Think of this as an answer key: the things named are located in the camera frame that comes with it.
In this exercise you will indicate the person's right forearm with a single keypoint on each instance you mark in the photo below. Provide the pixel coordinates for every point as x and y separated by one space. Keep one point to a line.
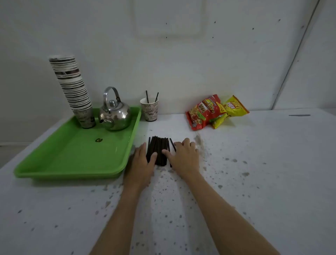
223 223

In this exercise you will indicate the green plastic tray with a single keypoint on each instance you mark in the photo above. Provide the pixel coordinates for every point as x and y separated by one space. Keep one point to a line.
78 155

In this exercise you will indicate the pile of black stirrer sticks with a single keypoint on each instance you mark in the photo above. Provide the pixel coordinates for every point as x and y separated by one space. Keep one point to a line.
158 147

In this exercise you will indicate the red snack bag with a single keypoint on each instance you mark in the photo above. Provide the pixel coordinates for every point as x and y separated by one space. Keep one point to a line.
202 113

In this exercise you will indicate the person's left hand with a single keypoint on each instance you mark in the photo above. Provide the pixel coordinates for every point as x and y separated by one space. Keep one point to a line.
139 170

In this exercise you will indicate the white speckled table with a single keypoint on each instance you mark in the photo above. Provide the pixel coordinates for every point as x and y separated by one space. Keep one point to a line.
262 184

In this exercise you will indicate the person's left forearm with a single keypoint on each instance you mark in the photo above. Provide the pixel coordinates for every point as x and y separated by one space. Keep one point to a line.
118 226

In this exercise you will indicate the stack of printed paper cups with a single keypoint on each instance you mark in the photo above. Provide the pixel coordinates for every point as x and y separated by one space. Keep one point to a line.
73 89

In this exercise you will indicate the person's right hand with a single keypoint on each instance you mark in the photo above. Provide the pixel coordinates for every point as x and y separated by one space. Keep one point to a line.
185 157

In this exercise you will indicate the yellow snack bag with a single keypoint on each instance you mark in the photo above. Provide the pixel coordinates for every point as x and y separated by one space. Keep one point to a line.
236 106

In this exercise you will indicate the steel kettle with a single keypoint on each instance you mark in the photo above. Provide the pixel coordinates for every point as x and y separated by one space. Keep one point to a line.
115 115

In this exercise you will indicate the printed white paper cup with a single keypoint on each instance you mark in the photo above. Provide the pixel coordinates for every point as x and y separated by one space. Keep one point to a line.
149 111

